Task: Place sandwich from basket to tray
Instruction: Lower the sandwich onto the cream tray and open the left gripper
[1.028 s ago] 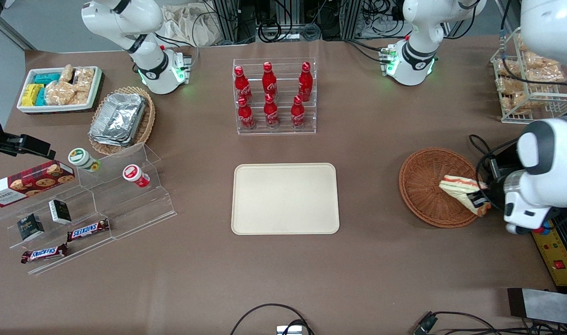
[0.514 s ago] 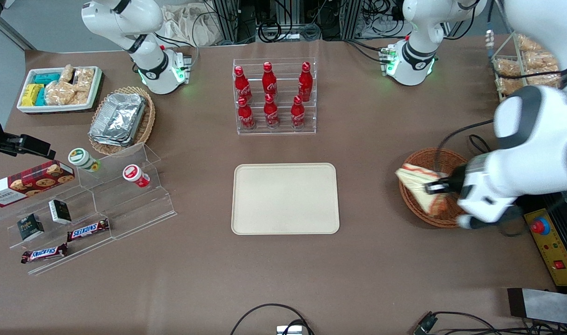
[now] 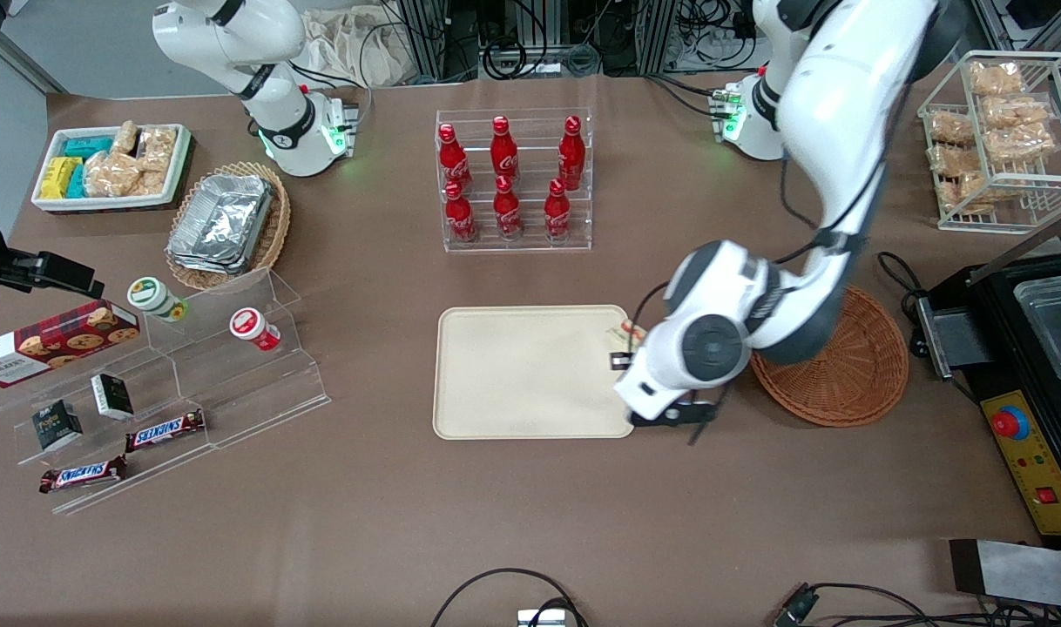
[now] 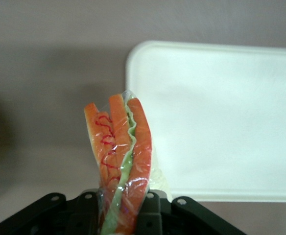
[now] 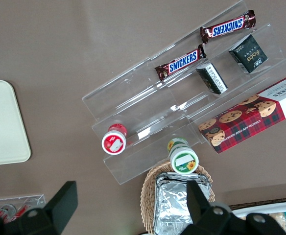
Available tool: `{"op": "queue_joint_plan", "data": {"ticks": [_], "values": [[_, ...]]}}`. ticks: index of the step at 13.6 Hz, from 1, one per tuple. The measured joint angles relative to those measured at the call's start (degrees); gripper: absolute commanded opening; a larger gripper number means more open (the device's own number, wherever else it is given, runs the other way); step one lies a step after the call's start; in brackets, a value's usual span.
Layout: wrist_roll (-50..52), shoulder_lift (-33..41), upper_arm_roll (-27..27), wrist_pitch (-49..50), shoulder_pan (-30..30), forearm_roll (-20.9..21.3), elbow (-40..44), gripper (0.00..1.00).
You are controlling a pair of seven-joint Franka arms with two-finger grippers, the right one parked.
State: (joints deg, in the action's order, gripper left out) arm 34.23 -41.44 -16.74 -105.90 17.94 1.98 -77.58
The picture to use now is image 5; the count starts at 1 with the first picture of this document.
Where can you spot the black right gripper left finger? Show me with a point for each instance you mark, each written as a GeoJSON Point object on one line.
{"type": "Point", "coordinates": [59, 203]}

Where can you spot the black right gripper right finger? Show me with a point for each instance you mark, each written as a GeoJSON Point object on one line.
{"type": "Point", "coordinates": [199, 208]}

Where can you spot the foil-wrapped sandwich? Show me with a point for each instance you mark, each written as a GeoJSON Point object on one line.
{"type": "Point", "coordinates": [172, 200]}

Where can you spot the light wicker basket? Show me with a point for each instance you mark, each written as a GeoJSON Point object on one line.
{"type": "Point", "coordinates": [148, 195]}

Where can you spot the cream plastic tray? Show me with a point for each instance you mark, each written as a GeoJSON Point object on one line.
{"type": "Point", "coordinates": [3, 122]}

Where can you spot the clear acrylic box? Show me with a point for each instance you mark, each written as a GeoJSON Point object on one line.
{"type": "Point", "coordinates": [35, 198]}

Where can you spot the red and white can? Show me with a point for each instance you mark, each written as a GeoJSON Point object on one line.
{"type": "Point", "coordinates": [23, 210]}
{"type": "Point", "coordinates": [6, 210]}

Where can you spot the green sunflower yogurt cup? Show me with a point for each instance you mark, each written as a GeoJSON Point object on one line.
{"type": "Point", "coordinates": [184, 162]}

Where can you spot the red yogurt cup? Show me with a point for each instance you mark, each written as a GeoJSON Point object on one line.
{"type": "Point", "coordinates": [113, 143]}

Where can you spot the wrapped bread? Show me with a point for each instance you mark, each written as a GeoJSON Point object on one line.
{"type": "Point", "coordinates": [281, 220]}

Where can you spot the red Walkers cookie box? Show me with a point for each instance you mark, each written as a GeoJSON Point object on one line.
{"type": "Point", "coordinates": [243, 122]}

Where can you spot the clear acrylic tiered shelf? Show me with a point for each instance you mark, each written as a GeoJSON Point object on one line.
{"type": "Point", "coordinates": [133, 98]}

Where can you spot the black and white tissue pack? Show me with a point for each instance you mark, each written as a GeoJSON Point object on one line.
{"type": "Point", "coordinates": [212, 78]}

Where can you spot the Snickers chocolate bar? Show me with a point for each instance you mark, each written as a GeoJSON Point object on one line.
{"type": "Point", "coordinates": [182, 63]}
{"type": "Point", "coordinates": [227, 27]}

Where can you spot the black Face tissue pack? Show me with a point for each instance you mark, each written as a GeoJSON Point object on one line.
{"type": "Point", "coordinates": [250, 56]}

